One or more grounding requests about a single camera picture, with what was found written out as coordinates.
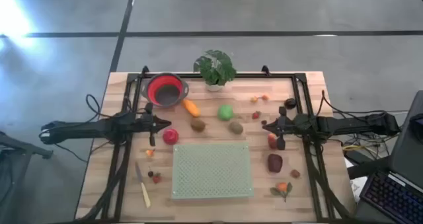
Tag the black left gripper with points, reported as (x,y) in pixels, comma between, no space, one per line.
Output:
(148,122)

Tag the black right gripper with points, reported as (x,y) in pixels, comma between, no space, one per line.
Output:
(286,126)

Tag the small orange fruit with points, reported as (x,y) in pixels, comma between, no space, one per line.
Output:
(271,136)

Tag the small dark berry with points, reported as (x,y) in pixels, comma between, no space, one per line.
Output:
(263,122)

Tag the big red apple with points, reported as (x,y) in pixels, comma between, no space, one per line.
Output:
(170,136)

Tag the red strawberry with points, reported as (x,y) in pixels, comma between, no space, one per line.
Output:
(295,173)
(255,115)
(156,178)

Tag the small peach fruit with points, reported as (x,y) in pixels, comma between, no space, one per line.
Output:
(150,153)

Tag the yellow-orange mango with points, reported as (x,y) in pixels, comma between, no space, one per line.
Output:
(191,108)

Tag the red grey collapsible colander bowl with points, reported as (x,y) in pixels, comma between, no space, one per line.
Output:
(155,87)

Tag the brown kiwi fruit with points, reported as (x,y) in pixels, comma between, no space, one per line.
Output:
(236,127)
(198,125)

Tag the dark cherry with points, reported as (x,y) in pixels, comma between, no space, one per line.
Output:
(150,174)

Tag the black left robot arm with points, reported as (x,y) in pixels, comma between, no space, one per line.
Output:
(82,128)

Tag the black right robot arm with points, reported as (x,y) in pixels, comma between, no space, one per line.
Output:
(347,125)

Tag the small dark red fruit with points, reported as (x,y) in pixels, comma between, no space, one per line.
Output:
(272,144)

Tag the black round plum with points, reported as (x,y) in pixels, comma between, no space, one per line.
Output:
(290,103)

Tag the dark red bell pepper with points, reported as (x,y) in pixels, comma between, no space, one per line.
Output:
(275,163)

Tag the orange tangerine with leaves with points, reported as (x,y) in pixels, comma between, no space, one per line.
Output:
(282,187)

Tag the green plant in white pot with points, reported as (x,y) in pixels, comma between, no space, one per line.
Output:
(215,68)

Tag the white paper sheet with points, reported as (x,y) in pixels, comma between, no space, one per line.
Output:
(355,188)

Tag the black bar beside table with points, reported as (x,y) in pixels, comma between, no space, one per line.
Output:
(367,169)

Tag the laptop with backlit keyboard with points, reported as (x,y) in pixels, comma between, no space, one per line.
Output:
(390,194)

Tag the black floor stand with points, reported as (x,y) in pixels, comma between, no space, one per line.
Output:
(23,147)

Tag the black aluminium table frame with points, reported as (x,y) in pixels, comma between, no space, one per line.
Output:
(251,75)

